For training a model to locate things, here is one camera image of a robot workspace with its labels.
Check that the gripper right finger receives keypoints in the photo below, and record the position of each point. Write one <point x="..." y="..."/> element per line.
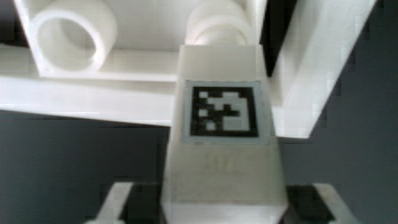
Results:
<point x="343" y="216"/>

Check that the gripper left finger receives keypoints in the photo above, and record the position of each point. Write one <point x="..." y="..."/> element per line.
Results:
<point x="110" y="210"/>

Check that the white chair leg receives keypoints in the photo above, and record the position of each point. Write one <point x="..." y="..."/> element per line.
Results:
<point x="222" y="180"/>

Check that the white chair seat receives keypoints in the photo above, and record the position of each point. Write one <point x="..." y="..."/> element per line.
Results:
<point x="94" y="70"/>

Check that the white U-shaped fence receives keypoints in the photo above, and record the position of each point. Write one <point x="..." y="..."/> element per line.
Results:
<point x="323" y="30"/>

